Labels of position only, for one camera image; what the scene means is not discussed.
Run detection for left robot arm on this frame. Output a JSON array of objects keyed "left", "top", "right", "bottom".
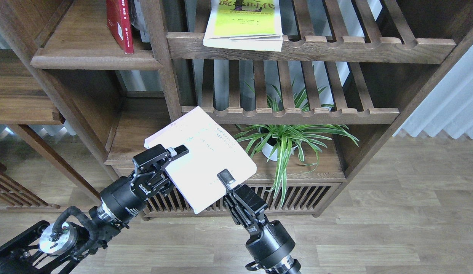
[{"left": 0, "top": 144, "right": 188, "bottom": 274}]

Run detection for red paperback book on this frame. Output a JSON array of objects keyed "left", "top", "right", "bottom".
[{"left": 106, "top": 0, "right": 134, "bottom": 54}]

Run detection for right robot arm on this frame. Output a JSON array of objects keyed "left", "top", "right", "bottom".
[{"left": 217, "top": 169, "right": 301, "bottom": 274}]

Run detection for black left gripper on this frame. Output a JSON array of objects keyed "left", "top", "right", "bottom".
[{"left": 99, "top": 144, "right": 189, "bottom": 224}]

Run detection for large dark wooden bookshelf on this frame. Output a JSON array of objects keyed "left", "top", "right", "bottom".
[{"left": 0, "top": 0, "right": 473, "bottom": 217}]

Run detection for white lavender paperback book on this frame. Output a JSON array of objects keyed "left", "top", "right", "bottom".
[{"left": 144, "top": 107, "right": 256, "bottom": 214}]

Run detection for upright books on shelf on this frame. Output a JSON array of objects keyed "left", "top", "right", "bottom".
[{"left": 128, "top": 0, "right": 150, "bottom": 43}]

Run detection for white curtain right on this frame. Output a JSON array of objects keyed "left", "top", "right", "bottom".
[{"left": 393, "top": 45, "right": 473, "bottom": 139}]

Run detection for wooden side table left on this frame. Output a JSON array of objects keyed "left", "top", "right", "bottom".
[{"left": 0, "top": 49, "right": 113, "bottom": 213}]

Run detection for yellow-green paperback book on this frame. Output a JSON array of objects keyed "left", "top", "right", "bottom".
[{"left": 202, "top": 0, "right": 283, "bottom": 52}]

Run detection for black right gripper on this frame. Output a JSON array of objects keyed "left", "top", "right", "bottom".
[{"left": 217, "top": 169, "right": 296, "bottom": 269}]

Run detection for spider plant in white pot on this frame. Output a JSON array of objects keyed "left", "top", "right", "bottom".
[{"left": 231, "top": 78, "right": 360, "bottom": 208}]

